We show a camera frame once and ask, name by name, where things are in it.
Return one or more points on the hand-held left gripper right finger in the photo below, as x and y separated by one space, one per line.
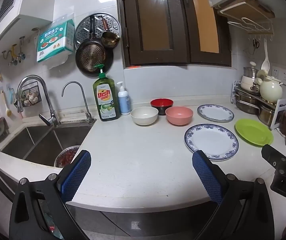
208 177

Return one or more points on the small copper saucepan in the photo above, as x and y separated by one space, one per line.
110 40

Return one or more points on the wooden cutting board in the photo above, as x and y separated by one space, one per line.
247 6

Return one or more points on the steel sink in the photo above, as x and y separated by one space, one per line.
38 142

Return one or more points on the grey base cabinet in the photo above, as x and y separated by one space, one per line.
145 220

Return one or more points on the round perforated steamer plate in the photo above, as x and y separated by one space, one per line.
83 30

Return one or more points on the large blue floral plate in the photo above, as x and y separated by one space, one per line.
210 141

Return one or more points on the metal wall hook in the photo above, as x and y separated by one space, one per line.
21 50

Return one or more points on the white serving spoon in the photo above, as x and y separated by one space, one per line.
265 63

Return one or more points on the metal colander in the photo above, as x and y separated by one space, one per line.
66 156

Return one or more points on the black scissors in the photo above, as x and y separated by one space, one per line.
256 45

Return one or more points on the dish brush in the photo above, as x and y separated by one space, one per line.
7 105

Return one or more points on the wall shelf with cutting board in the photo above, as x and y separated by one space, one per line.
257 28

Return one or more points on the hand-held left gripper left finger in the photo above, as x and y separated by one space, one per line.
76 177

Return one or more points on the white pump bottle blue label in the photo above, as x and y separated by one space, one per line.
124 102

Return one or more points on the paper towel pack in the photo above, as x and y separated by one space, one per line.
54 42

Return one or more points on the steel pot with knob lid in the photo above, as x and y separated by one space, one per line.
249 72

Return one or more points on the green plate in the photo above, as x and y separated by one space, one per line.
254 132

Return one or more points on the small blue floral plate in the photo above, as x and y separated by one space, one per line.
215 113

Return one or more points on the cream bowl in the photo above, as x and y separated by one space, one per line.
144 116

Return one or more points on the small steel pot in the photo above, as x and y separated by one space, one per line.
266 115

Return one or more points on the white enamel pot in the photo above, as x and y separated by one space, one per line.
249 85

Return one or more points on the dark wooden window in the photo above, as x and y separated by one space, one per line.
158 17

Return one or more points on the thin gooseneck faucet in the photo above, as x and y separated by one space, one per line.
83 97

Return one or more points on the red and black bowl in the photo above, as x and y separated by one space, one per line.
161 103

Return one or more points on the green dish soap bottle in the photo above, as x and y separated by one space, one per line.
106 100

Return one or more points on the white pot rack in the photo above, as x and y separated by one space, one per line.
279 112

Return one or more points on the white range hood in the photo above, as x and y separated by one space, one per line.
33 2

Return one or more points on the pink bowl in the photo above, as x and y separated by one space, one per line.
179 116

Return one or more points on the white wall socket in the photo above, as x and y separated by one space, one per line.
285 75
275 72

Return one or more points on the dark frying pan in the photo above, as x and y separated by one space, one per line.
90 55

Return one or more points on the tall steel kitchen faucet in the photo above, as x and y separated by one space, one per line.
45 97

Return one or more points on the cream kettle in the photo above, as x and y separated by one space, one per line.
270 91

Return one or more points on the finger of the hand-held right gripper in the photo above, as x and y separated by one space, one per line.
274 156

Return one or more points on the yellow wall hook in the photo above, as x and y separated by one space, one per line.
12 51

